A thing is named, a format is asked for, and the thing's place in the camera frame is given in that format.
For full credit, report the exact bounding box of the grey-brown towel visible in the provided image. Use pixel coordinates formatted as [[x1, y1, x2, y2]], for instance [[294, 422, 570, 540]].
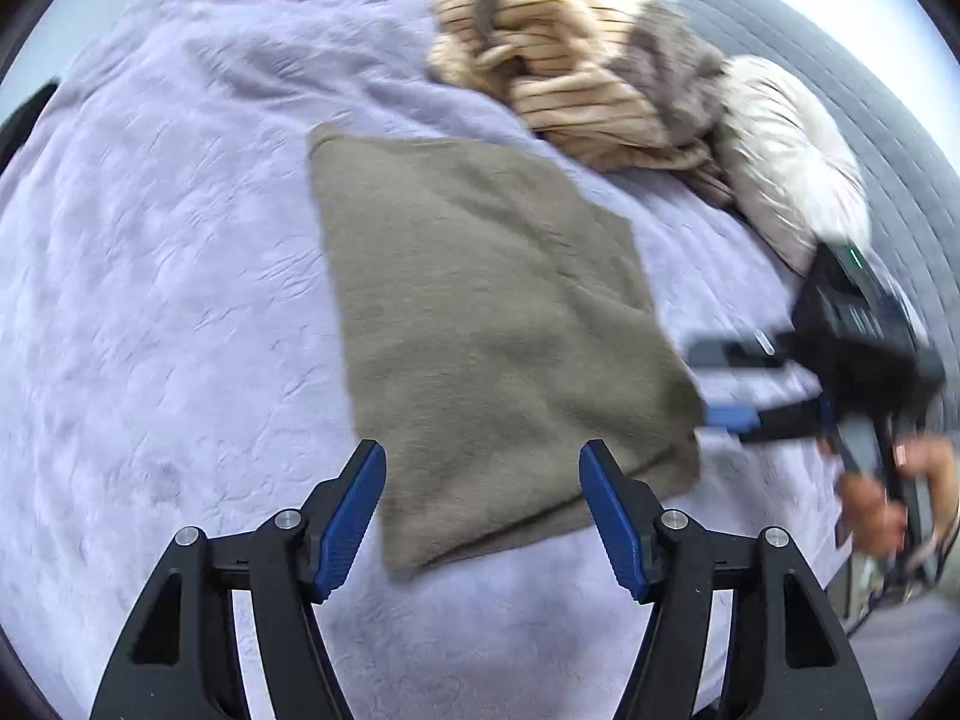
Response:
[[307, 122, 706, 578]]

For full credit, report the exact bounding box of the dark cloth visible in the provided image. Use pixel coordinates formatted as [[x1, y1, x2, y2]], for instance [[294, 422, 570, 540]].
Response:
[[0, 81, 59, 175]]

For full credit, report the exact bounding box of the beige striped garment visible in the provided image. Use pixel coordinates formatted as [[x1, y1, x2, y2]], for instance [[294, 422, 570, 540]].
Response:
[[427, 0, 732, 203]]

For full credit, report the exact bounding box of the grey furry garment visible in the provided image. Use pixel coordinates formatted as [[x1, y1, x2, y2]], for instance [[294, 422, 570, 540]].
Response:
[[615, 0, 728, 147]]

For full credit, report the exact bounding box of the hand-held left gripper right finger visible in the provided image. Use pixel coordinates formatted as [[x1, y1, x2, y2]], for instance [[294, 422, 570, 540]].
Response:
[[579, 439, 878, 720]]

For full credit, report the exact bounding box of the person's right hand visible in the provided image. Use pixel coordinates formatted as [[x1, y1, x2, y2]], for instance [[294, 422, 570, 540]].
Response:
[[821, 435, 957, 556]]

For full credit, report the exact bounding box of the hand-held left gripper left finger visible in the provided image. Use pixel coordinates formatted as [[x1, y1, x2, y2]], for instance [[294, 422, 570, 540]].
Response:
[[90, 439, 388, 720]]

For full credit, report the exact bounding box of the white quilted pillow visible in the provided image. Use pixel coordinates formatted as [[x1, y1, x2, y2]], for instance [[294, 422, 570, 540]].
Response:
[[712, 56, 872, 278]]

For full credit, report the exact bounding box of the grey ribbed headboard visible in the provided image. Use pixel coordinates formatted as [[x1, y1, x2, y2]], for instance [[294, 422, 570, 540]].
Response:
[[675, 0, 960, 361]]

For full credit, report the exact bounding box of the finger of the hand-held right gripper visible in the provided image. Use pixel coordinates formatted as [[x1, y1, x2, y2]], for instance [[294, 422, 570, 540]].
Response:
[[688, 330, 807, 372], [701, 397, 833, 445]]

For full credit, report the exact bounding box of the lavender embossed plush blanket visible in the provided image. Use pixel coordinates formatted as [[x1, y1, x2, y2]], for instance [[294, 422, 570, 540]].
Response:
[[0, 0, 901, 720]]

